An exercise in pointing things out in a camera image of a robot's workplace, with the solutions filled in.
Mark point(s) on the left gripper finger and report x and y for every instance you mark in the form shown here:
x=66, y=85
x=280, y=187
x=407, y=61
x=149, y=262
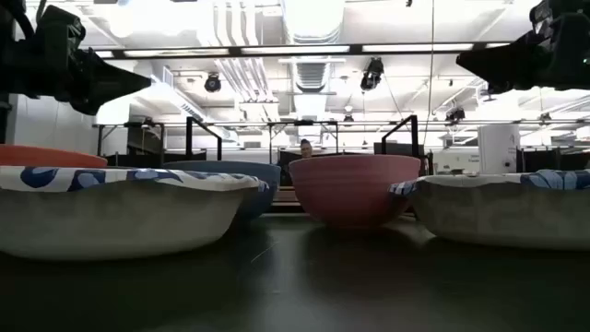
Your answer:
x=110, y=83

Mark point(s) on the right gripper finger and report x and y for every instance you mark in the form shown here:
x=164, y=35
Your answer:
x=498, y=67

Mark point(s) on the blue-grey plastic bowl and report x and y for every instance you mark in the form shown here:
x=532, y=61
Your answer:
x=239, y=169

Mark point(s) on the pink plastic bowl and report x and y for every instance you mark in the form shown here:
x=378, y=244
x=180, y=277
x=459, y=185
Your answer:
x=350, y=189

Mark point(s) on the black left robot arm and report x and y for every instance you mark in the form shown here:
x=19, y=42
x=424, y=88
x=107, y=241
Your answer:
x=3, y=122

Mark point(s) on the black ceiling-mounted spotlight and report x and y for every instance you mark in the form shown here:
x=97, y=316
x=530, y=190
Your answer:
x=371, y=74
x=455, y=115
x=212, y=83

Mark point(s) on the white cabinet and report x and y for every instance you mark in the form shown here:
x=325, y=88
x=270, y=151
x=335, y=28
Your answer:
x=498, y=147

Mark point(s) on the red plate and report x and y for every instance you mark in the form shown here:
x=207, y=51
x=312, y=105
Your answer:
x=46, y=157

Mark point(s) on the long ceiling light bar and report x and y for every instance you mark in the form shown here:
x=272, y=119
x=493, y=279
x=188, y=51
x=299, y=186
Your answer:
x=235, y=50

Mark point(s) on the blue patterned paper bowl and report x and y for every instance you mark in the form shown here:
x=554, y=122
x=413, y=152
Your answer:
x=498, y=216
x=115, y=221

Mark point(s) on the person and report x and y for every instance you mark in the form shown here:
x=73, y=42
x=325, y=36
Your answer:
x=306, y=148

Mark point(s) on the wooden cutting board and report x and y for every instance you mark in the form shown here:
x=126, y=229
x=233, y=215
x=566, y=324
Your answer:
x=286, y=197

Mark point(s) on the black table mat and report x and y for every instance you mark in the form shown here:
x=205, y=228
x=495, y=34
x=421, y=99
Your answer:
x=295, y=286

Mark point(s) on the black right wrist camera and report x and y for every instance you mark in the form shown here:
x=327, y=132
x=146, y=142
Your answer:
x=562, y=11

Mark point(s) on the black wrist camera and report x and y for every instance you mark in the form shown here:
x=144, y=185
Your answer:
x=562, y=11
x=60, y=25

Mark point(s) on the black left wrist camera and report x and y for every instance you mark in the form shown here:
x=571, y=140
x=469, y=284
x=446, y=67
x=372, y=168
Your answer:
x=60, y=25

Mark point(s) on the black metal shelf bracket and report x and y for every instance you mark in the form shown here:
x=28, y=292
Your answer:
x=415, y=138
x=189, y=138

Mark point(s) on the silver ceiling air duct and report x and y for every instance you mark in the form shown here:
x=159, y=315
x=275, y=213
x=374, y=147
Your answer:
x=313, y=23

